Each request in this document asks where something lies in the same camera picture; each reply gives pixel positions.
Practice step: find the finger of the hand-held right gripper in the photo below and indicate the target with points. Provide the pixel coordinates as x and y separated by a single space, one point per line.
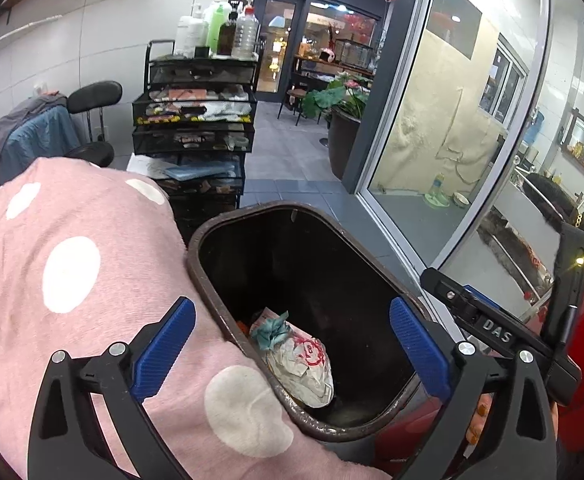
497 332

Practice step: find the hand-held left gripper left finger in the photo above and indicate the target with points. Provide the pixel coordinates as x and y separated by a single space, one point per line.
164 347

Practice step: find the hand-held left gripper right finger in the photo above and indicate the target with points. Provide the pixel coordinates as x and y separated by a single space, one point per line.
419 350

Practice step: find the orange foam net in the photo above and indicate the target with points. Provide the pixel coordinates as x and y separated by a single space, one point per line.
243 328

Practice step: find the teal paper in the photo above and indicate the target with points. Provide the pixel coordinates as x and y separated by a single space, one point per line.
269 332

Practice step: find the beige paper bag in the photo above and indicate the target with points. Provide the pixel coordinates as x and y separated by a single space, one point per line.
302 375

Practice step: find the brown trash bin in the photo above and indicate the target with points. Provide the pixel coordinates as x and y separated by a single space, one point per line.
322 270

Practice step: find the person's right hand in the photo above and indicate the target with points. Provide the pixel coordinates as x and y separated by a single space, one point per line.
477 420

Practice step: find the pink polka dot blanket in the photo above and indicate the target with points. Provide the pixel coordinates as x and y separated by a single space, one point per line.
122 270

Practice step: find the small white bowl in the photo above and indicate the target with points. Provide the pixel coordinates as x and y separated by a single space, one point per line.
460 200

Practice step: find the black mesh cart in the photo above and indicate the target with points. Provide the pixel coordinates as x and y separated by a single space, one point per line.
192 142

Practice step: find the potted green plant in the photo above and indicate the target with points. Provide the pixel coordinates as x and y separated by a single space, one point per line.
344 145

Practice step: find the blue covered massage bed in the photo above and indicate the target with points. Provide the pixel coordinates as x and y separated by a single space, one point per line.
42 135

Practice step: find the black stool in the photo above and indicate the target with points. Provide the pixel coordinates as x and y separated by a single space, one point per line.
94 94

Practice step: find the grey blanket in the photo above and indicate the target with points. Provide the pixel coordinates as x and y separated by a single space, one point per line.
2 130

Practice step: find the wooden stool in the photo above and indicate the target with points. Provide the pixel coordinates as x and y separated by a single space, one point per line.
296 95

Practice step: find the pink helmet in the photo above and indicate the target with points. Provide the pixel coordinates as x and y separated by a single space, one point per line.
327 55

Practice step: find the white pump bottle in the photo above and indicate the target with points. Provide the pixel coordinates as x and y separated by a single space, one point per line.
189 35

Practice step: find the dark bottle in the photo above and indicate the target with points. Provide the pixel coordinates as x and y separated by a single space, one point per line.
227 37

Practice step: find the clear plastic bottle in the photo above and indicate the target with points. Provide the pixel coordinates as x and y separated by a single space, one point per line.
246 35

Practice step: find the green pump bottle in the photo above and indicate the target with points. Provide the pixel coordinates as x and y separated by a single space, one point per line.
217 25

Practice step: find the white floor lamp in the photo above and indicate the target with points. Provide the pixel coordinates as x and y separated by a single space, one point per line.
7 35

